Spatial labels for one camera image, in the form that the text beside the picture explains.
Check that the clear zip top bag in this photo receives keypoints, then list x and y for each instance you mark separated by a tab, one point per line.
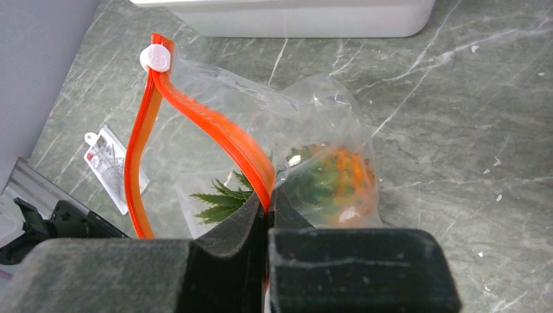
236	124

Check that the flat clear packet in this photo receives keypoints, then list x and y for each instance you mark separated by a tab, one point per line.
106	158

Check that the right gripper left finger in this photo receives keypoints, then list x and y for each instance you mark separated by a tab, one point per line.
221	271

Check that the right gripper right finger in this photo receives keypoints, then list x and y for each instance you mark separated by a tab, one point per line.
354	269

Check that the white plastic bin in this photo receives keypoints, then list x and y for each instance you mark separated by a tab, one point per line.
300	18

